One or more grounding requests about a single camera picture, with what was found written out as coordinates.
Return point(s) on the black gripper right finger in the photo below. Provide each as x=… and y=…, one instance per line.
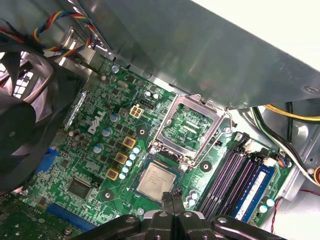
x=192, y=227

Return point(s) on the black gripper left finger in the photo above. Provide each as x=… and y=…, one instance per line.
x=155, y=227

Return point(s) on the silver CPU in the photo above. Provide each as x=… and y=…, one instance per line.
x=155, y=180

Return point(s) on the black RAM slot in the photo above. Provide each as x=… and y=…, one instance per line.
x=233, y=185
x=217, y=180

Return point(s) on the blue RAM stick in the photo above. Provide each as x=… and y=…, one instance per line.
x=252, y=197

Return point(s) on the long blue expansion slot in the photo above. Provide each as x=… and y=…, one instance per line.
x=75, y=220

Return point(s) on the green motherboard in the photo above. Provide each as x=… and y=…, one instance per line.
x=82, y=160

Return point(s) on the short blue expansion slot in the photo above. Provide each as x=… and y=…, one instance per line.
x=46, y=162

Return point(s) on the black PC case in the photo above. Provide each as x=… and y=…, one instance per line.
x=302, y=142

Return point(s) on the black case fan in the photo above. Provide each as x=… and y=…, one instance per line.
x=22, y=125

